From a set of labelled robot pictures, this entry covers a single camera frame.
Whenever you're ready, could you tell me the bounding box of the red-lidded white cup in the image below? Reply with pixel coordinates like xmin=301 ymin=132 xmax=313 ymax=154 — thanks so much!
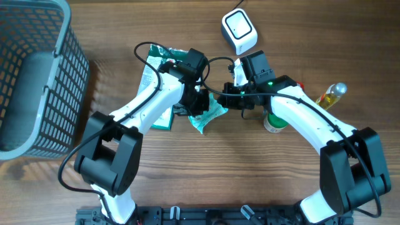
xmin=264 ymin=113 xmax=288 ymax=133

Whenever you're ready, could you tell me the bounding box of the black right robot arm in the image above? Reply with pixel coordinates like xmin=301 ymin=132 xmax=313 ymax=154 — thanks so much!
xmin=218 ymin=51 xmax=391 ymax=224

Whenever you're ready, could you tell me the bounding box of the green 3M glove package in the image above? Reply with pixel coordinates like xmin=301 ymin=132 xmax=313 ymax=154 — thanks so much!
xmin=137 ymin=44 xmax=188 ymax=131

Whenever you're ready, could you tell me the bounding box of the red stick sachet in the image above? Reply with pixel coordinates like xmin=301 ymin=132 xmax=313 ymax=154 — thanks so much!
xmin=296 ymin=82 xmax=305 ymax=92

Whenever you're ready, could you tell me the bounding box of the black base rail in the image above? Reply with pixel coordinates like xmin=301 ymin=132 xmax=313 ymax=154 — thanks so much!
xmin=74 ymin=204 xmax=354 ymax=225

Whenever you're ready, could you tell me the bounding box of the white barcode scanner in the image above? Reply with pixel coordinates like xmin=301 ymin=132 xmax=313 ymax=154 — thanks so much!
xmin=221 ymin=8 xmax=258 ymax=56

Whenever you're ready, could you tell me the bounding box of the yellow liquid Vim bottle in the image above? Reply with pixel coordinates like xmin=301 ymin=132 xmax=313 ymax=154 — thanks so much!
xmin=316 ymin=82 xmax=348 ymax=110

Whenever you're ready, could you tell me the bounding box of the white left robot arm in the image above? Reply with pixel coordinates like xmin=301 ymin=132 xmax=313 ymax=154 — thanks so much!
xmin=74 ymin=49 xmax=209 ymax=224

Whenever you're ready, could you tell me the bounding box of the grey plastic mesh basket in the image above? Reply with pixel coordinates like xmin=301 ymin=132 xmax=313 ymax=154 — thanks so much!
xmin=1 ymin=0 xmax=90 ymax=160

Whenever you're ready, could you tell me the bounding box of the light teal wipes packet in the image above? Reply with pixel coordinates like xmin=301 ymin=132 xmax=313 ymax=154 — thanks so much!
xmin=188 ymin=93 xmax=228 ymax=134

